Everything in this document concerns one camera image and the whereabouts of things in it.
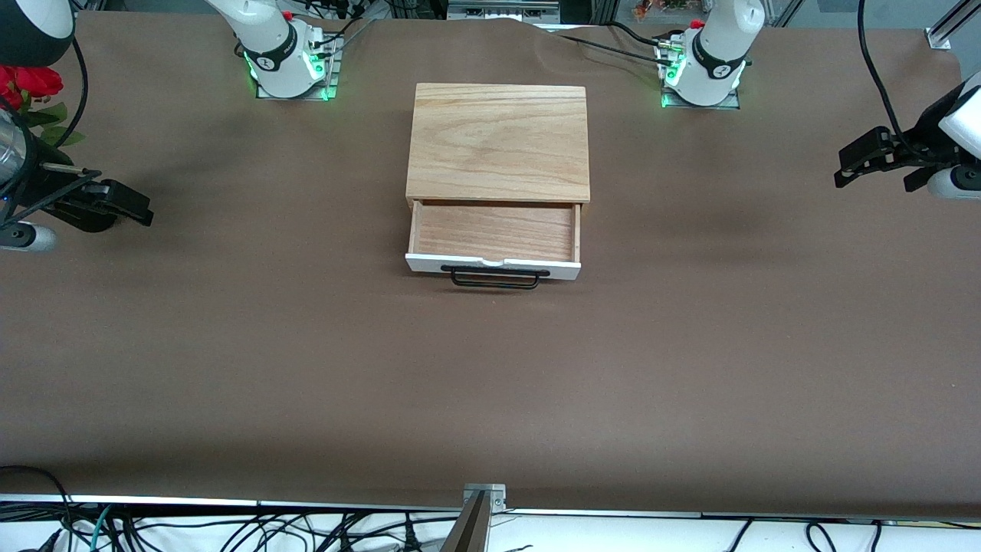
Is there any white-fronted wooden drawer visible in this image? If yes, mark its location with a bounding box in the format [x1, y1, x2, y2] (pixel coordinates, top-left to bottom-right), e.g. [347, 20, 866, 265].
[405, 199, 582, 281]

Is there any grey power strip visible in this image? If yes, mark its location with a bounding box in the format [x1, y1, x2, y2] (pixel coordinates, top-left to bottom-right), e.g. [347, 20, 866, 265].
[448, 0, 562, 23]

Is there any brown table cover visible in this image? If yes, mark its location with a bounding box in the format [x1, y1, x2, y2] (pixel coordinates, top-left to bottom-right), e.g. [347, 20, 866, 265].
[0, 9, 981, 516]

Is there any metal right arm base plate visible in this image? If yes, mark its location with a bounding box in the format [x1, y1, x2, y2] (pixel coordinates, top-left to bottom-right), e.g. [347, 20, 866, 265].
[255, 54, 340, 101]

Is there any aluminium frame profile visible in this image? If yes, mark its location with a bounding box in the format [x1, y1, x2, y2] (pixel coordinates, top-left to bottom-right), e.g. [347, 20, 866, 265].
[925, 0, 981, 51]

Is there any aluminium camera mount post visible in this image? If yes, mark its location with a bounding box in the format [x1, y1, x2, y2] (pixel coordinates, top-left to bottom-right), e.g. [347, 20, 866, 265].
[441, 483, 508, 552]

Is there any black metal drawer handle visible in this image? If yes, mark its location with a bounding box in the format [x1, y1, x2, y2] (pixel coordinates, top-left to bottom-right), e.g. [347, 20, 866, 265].
[441, 264, 551, 290]

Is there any black cable on table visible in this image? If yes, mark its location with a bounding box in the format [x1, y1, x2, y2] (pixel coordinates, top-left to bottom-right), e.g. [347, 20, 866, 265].
[609, 21, 677, 48]
[552, 32, 669, 65]
[313, 15, 367, 53]

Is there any light wooden drawer cabinet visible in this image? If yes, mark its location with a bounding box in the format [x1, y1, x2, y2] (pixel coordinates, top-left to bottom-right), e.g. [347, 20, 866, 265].
[405, 83, 592, 209]

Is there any red artificial rose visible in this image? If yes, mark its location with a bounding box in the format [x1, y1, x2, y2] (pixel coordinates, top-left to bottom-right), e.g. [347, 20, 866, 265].
[14, 65, 87, 148]
[0, 65, 25, 112]

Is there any aluminium table edge rail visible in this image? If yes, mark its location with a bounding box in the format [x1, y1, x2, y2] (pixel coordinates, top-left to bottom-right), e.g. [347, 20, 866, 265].
[0, 493, 981, 524]

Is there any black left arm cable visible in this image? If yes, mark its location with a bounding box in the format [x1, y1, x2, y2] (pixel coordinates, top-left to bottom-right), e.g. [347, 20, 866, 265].
[858, 0, 924, 158]

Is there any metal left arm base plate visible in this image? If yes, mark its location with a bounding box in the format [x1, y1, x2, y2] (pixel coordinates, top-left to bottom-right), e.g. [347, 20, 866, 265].
[661, 86, 742, 110]

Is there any teal cable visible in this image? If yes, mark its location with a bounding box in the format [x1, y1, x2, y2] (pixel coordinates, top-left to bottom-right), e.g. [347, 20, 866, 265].
[88, 504, 114, 552]

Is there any black looping floor cable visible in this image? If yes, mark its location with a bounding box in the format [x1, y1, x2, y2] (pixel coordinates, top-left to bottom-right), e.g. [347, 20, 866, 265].
[0, 465, 76, 531]

